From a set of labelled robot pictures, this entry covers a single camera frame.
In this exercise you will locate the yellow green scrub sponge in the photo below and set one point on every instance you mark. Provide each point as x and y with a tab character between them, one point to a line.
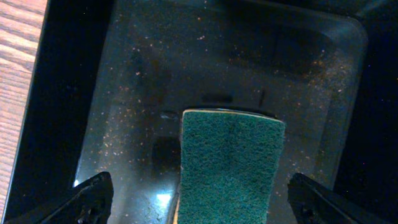
228	164

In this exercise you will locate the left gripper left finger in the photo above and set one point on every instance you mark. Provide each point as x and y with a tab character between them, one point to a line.
89	202

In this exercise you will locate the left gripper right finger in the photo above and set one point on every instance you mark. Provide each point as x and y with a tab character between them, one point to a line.
313	203

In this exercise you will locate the black rectangular tray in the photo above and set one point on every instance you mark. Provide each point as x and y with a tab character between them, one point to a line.
111	81

